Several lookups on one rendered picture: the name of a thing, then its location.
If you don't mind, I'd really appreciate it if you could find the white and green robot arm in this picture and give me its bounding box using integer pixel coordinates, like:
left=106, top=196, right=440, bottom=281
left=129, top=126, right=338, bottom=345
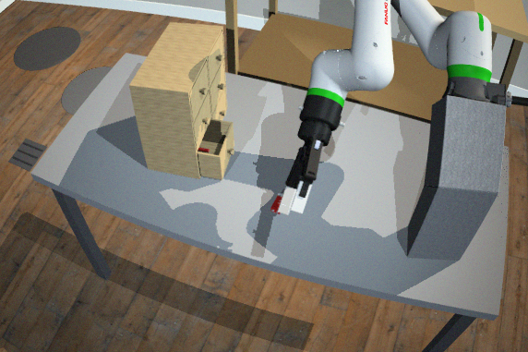
left=298, top=0, right=528, bottom=131

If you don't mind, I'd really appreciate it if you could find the small wooden chest of drawers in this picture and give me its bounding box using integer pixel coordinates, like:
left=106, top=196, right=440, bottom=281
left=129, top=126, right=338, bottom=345
left=129, top=22, right=223, bottom=179

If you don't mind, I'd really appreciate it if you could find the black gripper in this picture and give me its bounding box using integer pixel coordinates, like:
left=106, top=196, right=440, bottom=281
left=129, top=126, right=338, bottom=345
left=277, top=120, right=332, bottom=215

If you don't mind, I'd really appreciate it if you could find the red 9v battery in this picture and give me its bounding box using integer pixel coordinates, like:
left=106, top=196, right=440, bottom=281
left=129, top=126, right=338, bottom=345
left=270, top=196, right=282, bottom=214

